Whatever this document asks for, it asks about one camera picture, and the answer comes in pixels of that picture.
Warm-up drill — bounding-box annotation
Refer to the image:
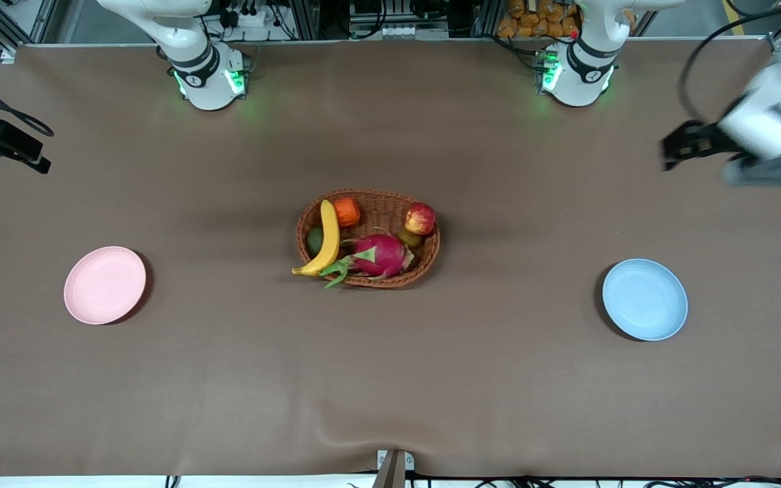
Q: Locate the blue plate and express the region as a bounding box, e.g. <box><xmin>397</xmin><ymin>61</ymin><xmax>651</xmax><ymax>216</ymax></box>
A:
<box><xmin>601</xmin><ymin>258</ymin><xmax>689</xmax><ymax>342</ymax></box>

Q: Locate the white connector block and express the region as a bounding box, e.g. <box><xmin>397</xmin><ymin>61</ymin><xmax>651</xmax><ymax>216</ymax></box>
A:
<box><xmin>377</xmin><ymin>24</ymin><xmax>449</xmax><ymax>40</ymax></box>

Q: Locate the pink dragon fruit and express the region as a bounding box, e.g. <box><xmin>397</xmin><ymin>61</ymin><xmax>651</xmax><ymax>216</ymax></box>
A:
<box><xmin>320</xmin><ymin>232</ymin><xmax>416</xmax><ymax>290</ymax></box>

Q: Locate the white power strip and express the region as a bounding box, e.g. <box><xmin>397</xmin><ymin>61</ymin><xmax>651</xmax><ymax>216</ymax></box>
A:
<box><xmin>218</xmin><ymin>0</ymin><xmax>276</xmax><ymax>31</ymax></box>

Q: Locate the metal camera bracket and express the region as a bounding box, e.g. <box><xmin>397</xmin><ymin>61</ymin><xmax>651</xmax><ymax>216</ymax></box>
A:
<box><xmin>376</xmin><ymin>449</ymin><xmax>416</xmax><ymax>488</ymax></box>

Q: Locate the orange fruit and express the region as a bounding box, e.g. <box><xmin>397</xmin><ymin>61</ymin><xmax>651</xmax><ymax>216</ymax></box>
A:
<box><xmin>334</xmin><ymin>197</ymin><xmax>361</xmax><ymax>228</ymax></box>

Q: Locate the brown wicker basket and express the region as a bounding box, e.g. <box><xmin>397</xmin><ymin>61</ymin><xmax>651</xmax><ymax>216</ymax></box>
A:
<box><xmin>296</xmin><ymin>188</ymin><xmax>441</xmax><ymax>289</ymax></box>

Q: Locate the pink plate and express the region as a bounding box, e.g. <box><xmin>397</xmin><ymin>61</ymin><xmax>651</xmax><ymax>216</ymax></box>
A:
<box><xmin>63</xmin><ymin>245</ymin><xmax>148</xmax><ymax>326</ymax></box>

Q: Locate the brown table cloth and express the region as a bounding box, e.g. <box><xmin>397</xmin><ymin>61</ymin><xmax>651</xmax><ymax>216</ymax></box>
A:
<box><xmin>0</xmin><ymin>39</ymin><xmax>781</xmax><ymax>479</ymax></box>

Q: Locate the red yellow apple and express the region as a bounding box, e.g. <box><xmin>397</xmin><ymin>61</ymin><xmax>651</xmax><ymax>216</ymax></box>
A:
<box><xmin>404</xmin><ymin>202</ymin><xmax>437</xmax><ymax>237</ymax></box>

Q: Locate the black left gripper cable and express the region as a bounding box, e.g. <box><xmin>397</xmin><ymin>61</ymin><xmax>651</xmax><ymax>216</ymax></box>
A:
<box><xmin>677</xmin><ymin>0</ymin><xmax>781</xmax><ymax>123</ymax></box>

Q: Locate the yellow banana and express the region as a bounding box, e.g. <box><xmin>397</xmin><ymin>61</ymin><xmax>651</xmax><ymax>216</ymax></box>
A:
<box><xmin>292</xmin><ymin>199</ymin><xmax>341</xmax><ymax>277</ymax></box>

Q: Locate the pile of orange items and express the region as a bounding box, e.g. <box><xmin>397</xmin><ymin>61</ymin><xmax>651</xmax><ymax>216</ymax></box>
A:
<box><xmin>497</xmin><ymin>0</ymin><xmax>581</xmax><ymax>39</ymax></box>

